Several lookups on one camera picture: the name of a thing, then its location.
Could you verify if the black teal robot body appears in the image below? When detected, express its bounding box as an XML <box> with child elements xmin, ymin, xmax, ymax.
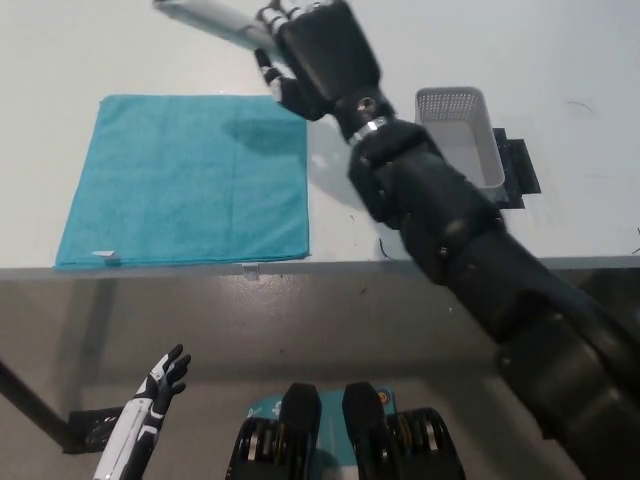
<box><xmin>227</xmin><ymin>382</ymin><xmax>464</xmax><ymax>480</ymax></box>

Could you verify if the grey perforated plastic basket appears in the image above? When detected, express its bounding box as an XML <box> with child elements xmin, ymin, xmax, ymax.
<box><xmin>414</xmin><ymin>86</ymin><xmax>506</xmax><ymax>204</ymax></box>

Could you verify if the white calculator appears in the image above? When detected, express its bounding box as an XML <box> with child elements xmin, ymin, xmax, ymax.
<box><xmin>152</xmin><ymin>0</ymin><xmax>281</xmax><ymax>51</ymax></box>

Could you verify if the black table foot plate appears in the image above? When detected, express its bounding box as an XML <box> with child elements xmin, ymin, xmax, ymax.
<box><xmin>62</xmin><ymin>405</ymin><xmax>124</xmax><ymax>455</ymax></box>

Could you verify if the black table leg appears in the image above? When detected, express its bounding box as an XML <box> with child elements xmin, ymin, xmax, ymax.
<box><xmin>0</xmin><ymin>358</ymin><xmax>76</xmax><ymax>454</ymax></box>

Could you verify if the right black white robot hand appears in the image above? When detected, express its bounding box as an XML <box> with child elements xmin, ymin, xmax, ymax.
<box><xmin>254</xmin><ymin>0</ymin><xmax>396</xmax><ymax>144</ymax></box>

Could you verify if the teal microfibre cloth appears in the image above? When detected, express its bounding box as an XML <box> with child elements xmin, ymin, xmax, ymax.
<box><xmin>53</xmin><ymin>93</ymin><xmax>314</xmax><ymax>274</ymax></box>

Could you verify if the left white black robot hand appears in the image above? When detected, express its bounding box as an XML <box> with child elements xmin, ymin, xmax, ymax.
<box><xmin>92</xmin><ymin>343</ymin><xmax>192</xmax><ymax>480</ymax></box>

